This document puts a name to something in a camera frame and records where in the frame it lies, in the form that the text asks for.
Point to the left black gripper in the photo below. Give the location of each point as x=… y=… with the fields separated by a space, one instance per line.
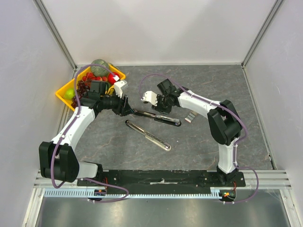
x=123 y=108

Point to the red apple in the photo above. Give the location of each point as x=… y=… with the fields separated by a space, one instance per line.
x=113 y=77

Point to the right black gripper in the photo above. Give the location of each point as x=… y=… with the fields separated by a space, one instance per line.
x=162 y=104

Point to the slotted cable duct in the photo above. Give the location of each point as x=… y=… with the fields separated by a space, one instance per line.
x=103 y=194

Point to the red peach cluster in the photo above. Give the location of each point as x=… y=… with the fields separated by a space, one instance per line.
x=90 y=77

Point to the green melon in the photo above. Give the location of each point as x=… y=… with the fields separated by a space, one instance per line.
x=100 y=68

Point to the yellow plastic tray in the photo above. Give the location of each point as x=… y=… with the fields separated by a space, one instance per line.
x=70 y=85

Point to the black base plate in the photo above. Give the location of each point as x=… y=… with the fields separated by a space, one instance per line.
x=159 y=182

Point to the white black stapler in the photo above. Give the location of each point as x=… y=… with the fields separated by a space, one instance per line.
x=164 y=145

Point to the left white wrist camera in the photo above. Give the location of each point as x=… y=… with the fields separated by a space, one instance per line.
x=119 y=87

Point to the purple grape bunch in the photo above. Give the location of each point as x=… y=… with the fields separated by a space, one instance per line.
x=82 y=89

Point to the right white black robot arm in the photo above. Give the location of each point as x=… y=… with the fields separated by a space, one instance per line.
x=224 y=123

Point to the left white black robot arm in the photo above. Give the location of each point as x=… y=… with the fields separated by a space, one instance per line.
x=58 y=161

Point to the light green lime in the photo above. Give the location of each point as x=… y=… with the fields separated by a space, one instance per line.
x=69 y=94

